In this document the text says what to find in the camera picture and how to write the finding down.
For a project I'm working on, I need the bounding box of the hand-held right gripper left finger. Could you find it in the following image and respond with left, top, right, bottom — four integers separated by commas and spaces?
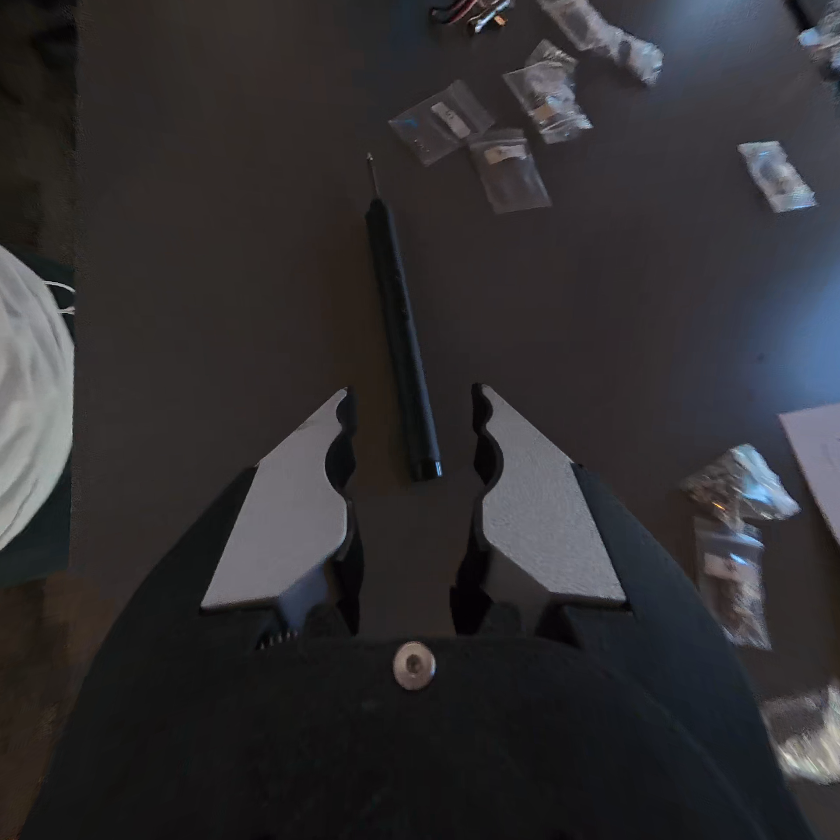
200, 386, 365, 636

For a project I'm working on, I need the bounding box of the red black wire bundle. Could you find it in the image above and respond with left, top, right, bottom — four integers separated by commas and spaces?
429, 0, 517, 35

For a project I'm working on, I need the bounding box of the clear plastic parts bag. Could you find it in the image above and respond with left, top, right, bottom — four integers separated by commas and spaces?
797, 12, 840, 74
503, 39, 593, 144
680, 444, 802, 527
760, 684, 840, 783
693, 517, 773, 651
537, 0, 664, 87
388, 80, 495, 167
738, 140, 819, 214
469, 129, 553, 215

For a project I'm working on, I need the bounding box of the dark desk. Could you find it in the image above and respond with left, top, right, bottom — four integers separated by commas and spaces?
71, 0, 840, 840

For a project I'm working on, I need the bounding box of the person's white shirt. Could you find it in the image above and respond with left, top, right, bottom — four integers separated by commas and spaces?
0, 245, 76, 553

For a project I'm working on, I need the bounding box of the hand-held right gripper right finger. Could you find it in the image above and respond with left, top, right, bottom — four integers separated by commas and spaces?
449, 382, 629, 636

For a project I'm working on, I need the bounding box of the black electric screwdriver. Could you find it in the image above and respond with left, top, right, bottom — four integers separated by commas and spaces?
364, 152, 445, 484

